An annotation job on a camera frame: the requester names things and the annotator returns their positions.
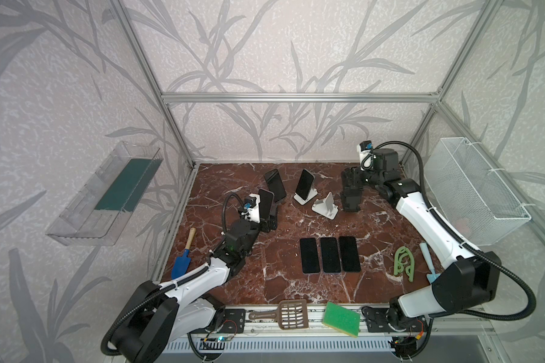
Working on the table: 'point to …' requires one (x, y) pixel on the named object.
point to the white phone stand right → (326, 207)
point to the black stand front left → (352, 197)
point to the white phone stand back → (312, 193)
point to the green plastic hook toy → (404, 255)
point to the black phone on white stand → (305, 184)
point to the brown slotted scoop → (292, 314)
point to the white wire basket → (468, 193)
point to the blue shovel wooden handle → (180, 265)
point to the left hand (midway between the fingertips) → (267, 204)
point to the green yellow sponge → (342, 319)
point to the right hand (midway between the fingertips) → (352, 166)
